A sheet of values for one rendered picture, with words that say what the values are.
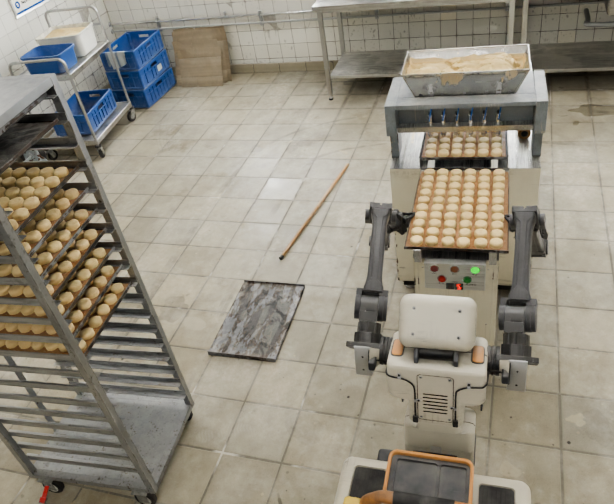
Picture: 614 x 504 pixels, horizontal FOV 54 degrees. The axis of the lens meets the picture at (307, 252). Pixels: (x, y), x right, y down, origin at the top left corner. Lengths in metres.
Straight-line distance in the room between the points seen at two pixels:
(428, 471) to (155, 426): 1.62
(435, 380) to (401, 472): 0.27
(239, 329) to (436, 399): 1.92
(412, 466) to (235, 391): 1.62
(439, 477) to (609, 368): 1.69
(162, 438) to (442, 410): 1.56
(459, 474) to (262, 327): 1.96
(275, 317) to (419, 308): 1.92
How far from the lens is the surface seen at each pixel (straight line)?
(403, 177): 3.12
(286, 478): 2.90
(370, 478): 1.90
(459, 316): 1.70
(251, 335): 3.48
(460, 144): 3.10
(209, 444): 3.10
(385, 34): 6.36
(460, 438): 2.04
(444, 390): 1.78
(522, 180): 3.10
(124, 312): 2.71
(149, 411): 3.14
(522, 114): 3.02
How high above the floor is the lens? 2.44
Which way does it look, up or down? 38 degrees down
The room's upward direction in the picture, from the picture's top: 11 degrees counter-clockwise
